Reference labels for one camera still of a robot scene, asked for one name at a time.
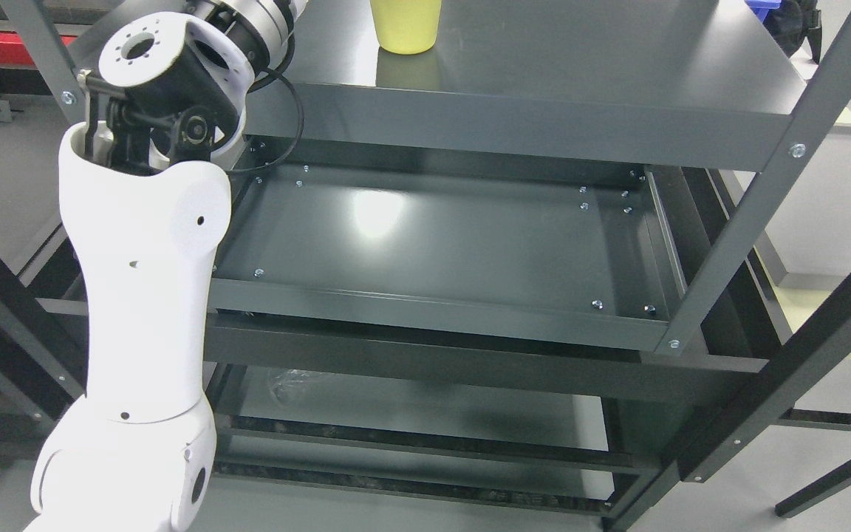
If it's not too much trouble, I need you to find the yellow plastic cup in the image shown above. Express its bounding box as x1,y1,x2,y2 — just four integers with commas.
369,1,442,56

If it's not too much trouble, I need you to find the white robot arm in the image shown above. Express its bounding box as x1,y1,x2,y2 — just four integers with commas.
27,1,307,531

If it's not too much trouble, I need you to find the dark grey metal shelf rack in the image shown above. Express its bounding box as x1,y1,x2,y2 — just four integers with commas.
0,0,851,532

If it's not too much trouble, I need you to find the blue plastic crate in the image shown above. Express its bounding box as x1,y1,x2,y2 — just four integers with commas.
744,0,782,20

